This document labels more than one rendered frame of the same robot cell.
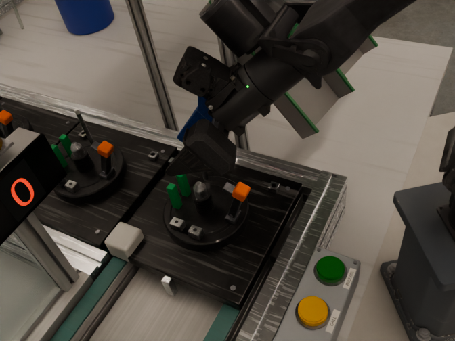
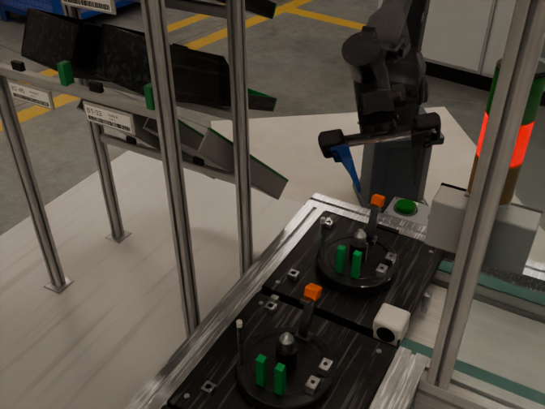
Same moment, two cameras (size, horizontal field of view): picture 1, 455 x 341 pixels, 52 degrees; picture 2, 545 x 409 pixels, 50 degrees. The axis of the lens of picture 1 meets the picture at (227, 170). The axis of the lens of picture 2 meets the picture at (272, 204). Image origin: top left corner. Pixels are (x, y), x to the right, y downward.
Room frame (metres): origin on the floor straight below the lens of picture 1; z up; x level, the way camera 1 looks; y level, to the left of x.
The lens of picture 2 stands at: (0.71, 0.77, 1.64)
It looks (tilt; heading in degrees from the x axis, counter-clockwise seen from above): 36 degrees down; 263
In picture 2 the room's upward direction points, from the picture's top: straight up
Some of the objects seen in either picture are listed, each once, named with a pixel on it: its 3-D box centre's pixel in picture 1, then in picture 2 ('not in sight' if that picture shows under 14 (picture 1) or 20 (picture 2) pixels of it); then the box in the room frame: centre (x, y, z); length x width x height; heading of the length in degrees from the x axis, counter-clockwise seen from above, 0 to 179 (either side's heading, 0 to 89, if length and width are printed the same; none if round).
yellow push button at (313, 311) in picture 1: (313, 312); not in sight; (0.28, -0.08, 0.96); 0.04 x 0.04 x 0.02
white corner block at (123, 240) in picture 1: (125, 241); (390, 325); (0.46, 0.18, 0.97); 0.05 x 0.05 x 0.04; 54
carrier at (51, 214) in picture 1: (81, 158); (286, 353); (0.63, 0.25, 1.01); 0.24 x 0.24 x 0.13; 54
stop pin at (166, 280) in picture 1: (169, 285); (426, 302); (0.38, 0.12, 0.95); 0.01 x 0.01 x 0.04; 54
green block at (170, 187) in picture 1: (174, 196); (356, 264); (0.50, 0.09, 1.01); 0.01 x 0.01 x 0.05; 54
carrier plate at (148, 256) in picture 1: (208, 218); (356, 270); (0.48, 0.05, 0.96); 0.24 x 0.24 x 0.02; 54
